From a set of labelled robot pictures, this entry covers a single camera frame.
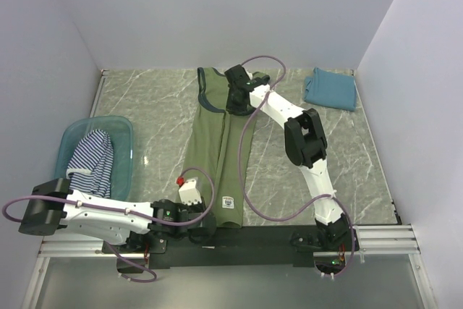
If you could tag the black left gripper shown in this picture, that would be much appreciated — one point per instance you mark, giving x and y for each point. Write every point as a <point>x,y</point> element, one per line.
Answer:
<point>201,207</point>

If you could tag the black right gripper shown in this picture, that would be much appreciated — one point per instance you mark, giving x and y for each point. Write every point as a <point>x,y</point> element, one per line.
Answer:
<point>232,108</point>

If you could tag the olive green tank top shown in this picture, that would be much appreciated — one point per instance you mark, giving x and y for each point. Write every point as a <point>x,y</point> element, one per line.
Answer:
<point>220,145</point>

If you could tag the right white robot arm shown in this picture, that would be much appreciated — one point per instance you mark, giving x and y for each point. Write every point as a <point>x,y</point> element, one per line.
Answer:
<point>305,146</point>

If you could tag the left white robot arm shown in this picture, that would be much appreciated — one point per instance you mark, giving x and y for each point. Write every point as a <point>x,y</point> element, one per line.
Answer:
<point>55,205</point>

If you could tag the blue white striped tank top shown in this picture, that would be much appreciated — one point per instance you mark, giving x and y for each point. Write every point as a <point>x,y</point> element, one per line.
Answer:
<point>89,169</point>

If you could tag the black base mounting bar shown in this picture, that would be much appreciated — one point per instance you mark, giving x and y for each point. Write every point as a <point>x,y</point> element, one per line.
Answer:
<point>248,246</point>

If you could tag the translucent teal laundry basket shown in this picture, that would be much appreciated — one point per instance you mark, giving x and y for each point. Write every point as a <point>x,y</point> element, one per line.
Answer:
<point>120,131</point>

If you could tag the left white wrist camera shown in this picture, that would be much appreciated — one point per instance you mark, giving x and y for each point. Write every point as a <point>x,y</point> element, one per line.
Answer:
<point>188,191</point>

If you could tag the aluminium frame rail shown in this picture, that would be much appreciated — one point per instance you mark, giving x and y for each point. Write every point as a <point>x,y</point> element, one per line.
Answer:
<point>373,240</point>

